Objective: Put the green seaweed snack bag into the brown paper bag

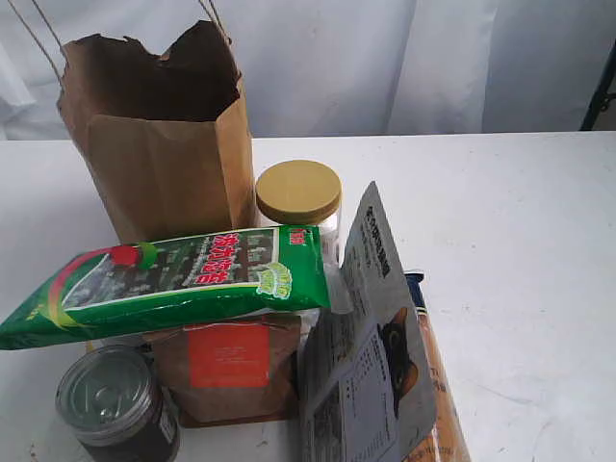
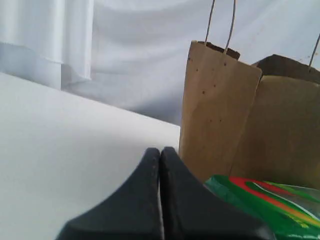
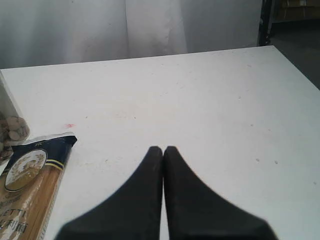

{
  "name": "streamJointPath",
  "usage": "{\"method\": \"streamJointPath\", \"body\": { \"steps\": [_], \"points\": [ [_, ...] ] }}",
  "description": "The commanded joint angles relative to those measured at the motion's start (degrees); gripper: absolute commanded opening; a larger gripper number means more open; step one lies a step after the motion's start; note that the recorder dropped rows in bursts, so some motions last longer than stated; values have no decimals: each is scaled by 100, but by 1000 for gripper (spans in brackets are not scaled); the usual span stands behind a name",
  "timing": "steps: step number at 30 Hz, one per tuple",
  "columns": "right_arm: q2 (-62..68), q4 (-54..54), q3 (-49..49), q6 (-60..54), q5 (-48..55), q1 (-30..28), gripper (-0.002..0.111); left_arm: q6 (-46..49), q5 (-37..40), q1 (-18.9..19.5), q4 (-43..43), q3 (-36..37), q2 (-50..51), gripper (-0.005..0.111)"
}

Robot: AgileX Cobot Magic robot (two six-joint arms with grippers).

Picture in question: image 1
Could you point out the green snack packet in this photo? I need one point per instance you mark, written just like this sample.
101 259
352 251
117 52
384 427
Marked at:
150 286

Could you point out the brown paper bag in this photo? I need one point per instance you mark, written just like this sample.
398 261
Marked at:
165 137

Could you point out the clear jar with yellow lid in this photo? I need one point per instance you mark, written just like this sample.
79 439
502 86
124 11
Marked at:
302 192

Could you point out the brown pouch with orange label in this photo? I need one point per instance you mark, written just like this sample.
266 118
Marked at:
230 372

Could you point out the white curtain backdrop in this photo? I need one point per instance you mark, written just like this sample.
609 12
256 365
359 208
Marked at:
343 68

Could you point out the grey cat food pouch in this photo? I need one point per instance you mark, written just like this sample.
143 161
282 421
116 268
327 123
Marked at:
367 393

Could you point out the orange noodle packet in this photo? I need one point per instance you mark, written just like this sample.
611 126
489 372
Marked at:
445 441

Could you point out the dark jar with metal lid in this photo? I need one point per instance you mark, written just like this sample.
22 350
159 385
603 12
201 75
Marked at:
115 407

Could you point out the dark metal stand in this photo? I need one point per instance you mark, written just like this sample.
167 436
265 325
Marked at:
602 96

